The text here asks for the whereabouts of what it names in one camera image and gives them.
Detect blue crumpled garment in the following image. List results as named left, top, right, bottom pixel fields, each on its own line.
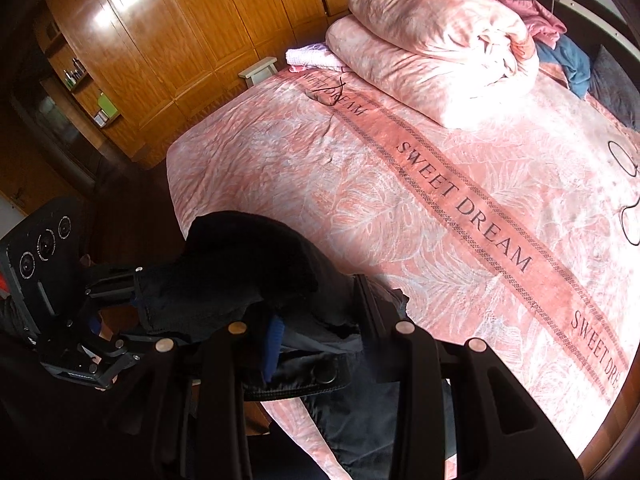
left=535, top=35, right=593, bottom=100

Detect folded pink duvet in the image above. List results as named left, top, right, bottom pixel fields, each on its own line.
left=325, top=0, right=541, bottom=128

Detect eyeglasses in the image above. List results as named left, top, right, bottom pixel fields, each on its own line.
left=306, top=77, right=348, bottom=106

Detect black cable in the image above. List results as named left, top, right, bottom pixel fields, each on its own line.
left=607, top=140, right=640, bottom=246

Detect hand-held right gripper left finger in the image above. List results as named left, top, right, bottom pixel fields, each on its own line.
left=142, top=317, right=288, bottom=480

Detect small white stool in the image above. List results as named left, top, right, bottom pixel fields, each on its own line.
left=238, top=57, right=277, bottom=86

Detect folded white pink cloth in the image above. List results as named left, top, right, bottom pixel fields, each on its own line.
left=286, top=44, right=351, bottom=72

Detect black quilted pants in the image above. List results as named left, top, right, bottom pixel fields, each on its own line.
left=135, top=210, right=458, bottom=480

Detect bed with pink printed sheet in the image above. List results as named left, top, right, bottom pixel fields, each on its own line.
left=166, top=0, right=640, bottom=480

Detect dark shelf unit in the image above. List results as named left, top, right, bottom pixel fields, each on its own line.
left=10, top=5, right=123, bottom=161

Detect dark wooden headboard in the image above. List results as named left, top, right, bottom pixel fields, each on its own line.
left=432, top=0, right=640, bottom=91

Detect pink crumpled garment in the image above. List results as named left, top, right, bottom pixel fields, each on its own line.
left=481, top=0, right=568, bottom=43

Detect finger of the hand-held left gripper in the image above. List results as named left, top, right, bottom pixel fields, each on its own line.
left=75, top=332, right=171, bottom=367
left=85, top=267, right=146, bottom=301

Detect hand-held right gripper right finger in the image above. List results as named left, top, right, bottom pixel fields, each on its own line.
left=352, top=274, right=583, bottom=480

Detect wooden wardrobe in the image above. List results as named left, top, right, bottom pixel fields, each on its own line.
left=45, top=0, right=351, bottom=168

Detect grey pillow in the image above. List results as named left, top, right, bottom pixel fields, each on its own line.
left=586, top=45, right=640, bottom=131

